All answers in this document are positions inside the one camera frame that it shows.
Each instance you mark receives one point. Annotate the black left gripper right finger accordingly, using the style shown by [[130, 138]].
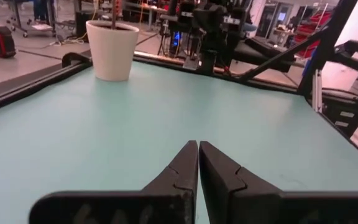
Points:
[[259, 207]]

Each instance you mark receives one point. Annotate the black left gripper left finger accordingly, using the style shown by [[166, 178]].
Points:
[[113, 207]]

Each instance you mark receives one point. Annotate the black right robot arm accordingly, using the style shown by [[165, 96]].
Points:
[[210, 31]]

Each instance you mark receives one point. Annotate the green table mat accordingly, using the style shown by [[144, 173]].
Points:
[[73, 140]]

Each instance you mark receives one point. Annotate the white plant pot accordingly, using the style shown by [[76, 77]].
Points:
[[112, 53]]

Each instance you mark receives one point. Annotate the black computer tower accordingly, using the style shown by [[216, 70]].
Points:
[[82, 26]]

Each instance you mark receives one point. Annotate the red storage bins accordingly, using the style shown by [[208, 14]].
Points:
[[314, 28]]

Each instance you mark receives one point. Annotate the rolling cart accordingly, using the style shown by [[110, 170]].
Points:
[[26, 18]]

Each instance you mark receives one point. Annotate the thin black frame brace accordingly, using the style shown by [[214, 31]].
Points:
[[278, 57]]

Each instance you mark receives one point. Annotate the black aluminium frame strut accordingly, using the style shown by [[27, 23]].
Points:
[[328, 46]]

